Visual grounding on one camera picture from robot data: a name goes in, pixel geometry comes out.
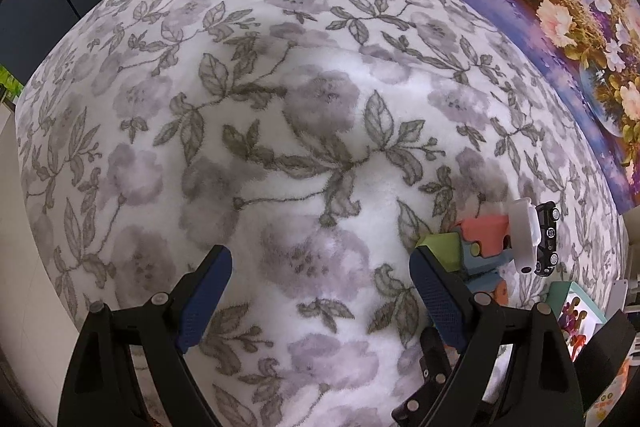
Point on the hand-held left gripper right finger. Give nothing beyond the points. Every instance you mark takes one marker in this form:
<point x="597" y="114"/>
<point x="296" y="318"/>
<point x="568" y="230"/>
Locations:
<point x="440" y="302"/>

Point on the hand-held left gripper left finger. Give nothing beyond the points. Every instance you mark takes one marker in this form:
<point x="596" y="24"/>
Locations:
<point x="202" y="302"/>

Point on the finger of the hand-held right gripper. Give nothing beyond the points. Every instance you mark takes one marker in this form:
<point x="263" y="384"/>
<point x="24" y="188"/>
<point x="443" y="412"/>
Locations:
<point x="435" y="357"/>

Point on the teal white box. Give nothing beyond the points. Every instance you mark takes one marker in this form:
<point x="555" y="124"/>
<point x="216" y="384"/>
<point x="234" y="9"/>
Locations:
<point x="557" y="294"/>

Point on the orange yellow packet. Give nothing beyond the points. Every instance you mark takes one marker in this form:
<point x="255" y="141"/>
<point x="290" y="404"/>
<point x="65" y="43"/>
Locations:
<point x="610" y="394"/>

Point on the blue orange toy knife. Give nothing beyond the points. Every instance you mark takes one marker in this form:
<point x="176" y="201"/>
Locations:
<point x="487" y="284"/>

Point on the white flat device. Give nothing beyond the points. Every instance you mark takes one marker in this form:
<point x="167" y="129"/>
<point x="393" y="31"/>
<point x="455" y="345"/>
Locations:
<point x="620" y="294"/>

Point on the pink green blue toy knife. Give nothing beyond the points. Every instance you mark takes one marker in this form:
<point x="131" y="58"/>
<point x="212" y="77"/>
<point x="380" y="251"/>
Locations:
<point x="482" y="234"/>

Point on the white flip case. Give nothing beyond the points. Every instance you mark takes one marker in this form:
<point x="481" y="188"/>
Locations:
<point x="522" y="232"/>

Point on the black toy car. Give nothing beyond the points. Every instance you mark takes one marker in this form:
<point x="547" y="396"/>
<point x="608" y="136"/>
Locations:
<point x="549" y="232"/>

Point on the floral fleece blanket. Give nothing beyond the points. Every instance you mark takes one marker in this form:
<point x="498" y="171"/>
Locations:
<point x="300" y="107"/>

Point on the flower painting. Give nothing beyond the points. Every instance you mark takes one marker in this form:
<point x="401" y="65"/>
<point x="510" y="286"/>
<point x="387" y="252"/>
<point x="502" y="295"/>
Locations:
<point x="575" y="32"/>

